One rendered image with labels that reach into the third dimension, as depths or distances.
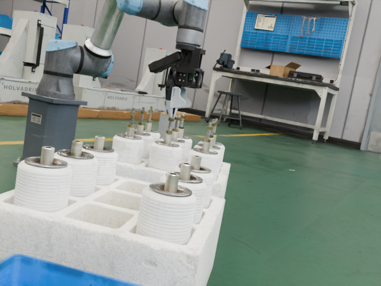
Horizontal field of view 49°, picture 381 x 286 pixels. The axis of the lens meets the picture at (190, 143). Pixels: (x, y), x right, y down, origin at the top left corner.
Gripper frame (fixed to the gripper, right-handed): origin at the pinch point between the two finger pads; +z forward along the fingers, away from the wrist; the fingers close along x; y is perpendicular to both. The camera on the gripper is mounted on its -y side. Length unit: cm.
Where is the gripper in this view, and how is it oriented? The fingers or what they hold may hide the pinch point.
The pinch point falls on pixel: (170, 112)
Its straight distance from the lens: 126.9
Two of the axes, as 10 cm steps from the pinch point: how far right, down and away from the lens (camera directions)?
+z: -1.7, 9.8, 1.3
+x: 4.2, -0.5, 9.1
